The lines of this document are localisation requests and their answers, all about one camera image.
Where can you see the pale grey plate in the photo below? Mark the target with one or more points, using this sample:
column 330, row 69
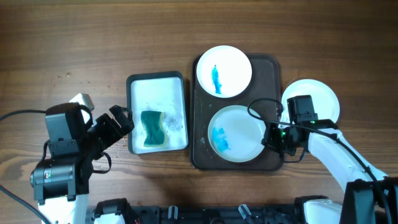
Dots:
column 235, row 135

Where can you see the black tray with white water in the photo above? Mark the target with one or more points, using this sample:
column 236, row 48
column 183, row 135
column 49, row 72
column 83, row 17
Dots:
column 162, row 92

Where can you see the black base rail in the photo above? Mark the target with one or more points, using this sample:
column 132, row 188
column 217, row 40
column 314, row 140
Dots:
column 267, row 214

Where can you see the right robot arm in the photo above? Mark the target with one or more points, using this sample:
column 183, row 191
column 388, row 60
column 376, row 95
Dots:
column 370, row 195

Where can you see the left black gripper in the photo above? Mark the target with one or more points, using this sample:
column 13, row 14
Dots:
column 114, row 133

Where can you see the dark brown serving tray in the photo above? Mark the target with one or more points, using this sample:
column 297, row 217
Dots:
column 265, row 83

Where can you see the white plate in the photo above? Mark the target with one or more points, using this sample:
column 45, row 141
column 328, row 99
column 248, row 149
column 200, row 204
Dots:
column 325, row 101
column 224, row 71

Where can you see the green and yellow sponge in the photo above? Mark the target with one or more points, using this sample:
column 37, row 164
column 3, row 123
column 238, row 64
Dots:
column 155, row 133

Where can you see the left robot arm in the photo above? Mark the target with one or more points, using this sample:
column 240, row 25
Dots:
column 61, row 182

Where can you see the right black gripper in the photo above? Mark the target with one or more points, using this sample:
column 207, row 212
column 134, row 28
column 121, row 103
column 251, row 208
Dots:
column 273, row 140

